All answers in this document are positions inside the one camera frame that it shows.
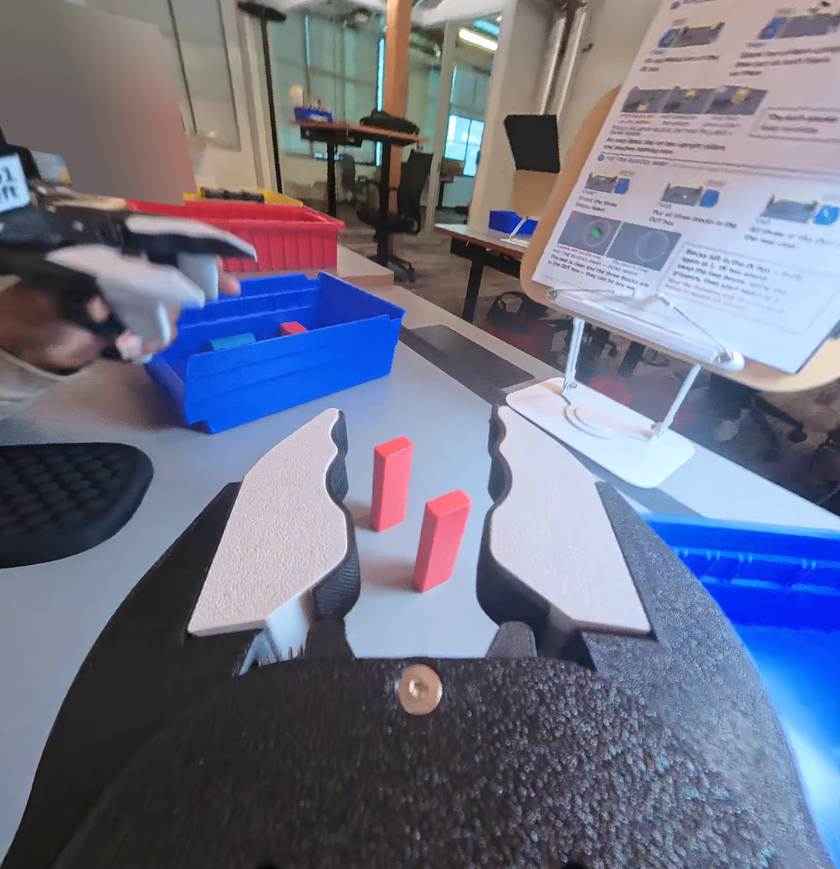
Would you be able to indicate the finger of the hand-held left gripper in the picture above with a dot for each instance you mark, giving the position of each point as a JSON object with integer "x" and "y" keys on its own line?
{"x": 141, "y": 278}
{"x": 189, "y": 234}

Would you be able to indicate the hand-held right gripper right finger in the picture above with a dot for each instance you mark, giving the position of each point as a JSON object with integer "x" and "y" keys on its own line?
{"x": 562, "y": 543}

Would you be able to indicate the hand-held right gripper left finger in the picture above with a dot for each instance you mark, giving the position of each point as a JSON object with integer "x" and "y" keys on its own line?
{"x": 270, "y": 543}

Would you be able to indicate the blue wooden cylinder block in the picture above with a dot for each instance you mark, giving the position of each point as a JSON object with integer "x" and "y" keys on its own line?
{"x": 229, "y": 341}

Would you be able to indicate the red wooden plank block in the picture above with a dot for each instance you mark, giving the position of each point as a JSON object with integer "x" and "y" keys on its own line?
{"x": 440, "y": 543}
{"x": 391, "y": 485}

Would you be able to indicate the blue plastic bin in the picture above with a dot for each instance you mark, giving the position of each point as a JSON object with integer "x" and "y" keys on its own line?
{"x": 800, "y": 679}
{"x": 291, "y": 380}
{"x": 505, "y": 222}

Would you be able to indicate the person's left hand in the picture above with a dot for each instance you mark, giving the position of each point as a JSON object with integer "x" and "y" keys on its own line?
{"x": 39, "y": 326}

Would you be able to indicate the red plastic bin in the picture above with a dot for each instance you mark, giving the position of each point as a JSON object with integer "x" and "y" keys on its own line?
{"x": 284, "y": 234}

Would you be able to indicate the white document stand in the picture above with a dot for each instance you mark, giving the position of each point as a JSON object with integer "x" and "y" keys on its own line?
{"x": 610, "y": 441}

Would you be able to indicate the wooden desk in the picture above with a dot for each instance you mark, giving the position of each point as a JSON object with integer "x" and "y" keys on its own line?
{"x": 481, "y": 241}
{"x": 352, "y": 129}

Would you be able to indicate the dark red backpack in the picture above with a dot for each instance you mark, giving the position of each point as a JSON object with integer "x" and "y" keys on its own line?
{"x": 521, "y": 326}

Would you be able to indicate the black mesh wrist rest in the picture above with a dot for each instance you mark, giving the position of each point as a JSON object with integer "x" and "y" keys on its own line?
{"x": 53, "y": 502}

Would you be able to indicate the black office chair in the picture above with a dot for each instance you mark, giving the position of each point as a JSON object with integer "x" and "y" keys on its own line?
{"x": 409, "y": 190}

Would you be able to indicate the black flat panel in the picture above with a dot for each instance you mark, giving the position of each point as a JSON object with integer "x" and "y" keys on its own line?
{"x": 532, "y": 142}

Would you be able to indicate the printed instruction sheet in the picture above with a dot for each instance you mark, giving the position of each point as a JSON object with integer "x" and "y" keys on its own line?
{"x": 732, "y": 170}

